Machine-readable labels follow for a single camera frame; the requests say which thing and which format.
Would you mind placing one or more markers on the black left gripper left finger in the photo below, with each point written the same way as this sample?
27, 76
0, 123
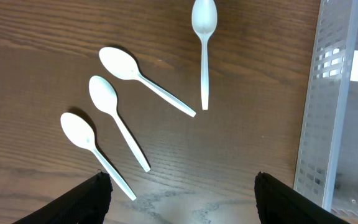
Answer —
86, 203

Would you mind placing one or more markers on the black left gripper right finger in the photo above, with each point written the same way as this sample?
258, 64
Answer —
278, 203

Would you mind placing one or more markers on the translucent plastic spoon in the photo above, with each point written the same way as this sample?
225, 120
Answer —
204, 19

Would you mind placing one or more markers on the white plastic spoon lower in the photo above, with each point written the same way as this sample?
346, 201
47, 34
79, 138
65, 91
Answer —
81, 134

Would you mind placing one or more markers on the white plastic spoon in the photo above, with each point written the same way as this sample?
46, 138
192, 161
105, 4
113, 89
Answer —
122, 65
81, 134
104, 98

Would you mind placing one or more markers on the clear plastic basket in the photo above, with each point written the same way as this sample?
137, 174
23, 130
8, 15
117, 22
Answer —
327, 165

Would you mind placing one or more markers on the white plastic spoon middle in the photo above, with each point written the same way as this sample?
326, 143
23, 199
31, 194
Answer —
104, 98

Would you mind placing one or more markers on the white plastic spoon upper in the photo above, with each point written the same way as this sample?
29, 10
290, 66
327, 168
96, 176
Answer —
122, 65

